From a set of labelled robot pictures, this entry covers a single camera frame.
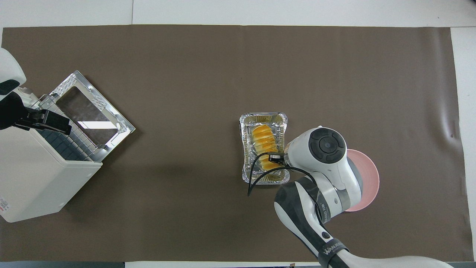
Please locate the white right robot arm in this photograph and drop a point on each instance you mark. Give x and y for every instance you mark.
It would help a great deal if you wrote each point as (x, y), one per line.
(327, 163)

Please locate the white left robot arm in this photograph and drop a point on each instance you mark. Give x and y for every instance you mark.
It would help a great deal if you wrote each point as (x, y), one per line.
(9, 67)

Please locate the sliced golden bread loaf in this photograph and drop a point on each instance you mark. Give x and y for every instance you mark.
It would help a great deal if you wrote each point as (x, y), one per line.
(262, 136)

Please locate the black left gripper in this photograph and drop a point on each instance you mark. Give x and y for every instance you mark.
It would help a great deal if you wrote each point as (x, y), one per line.
(11, 111)

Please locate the cream toaster oven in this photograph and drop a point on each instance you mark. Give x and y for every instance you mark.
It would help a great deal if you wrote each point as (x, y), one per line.
(33, 178)

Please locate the pink round plate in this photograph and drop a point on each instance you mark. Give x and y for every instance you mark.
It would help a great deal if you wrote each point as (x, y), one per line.
(368, 178)

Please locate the glass oven door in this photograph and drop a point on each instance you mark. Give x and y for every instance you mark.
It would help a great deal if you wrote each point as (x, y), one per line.
(93, 111)

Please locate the brown table mat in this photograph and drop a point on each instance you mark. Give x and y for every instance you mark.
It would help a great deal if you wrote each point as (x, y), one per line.
(186, 93)

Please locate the metal oven rack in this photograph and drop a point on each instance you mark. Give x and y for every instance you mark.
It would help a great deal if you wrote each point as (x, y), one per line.
(76, 145)

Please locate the aluminium foil tray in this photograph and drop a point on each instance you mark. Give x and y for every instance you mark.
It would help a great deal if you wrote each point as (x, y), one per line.
(247, 123)

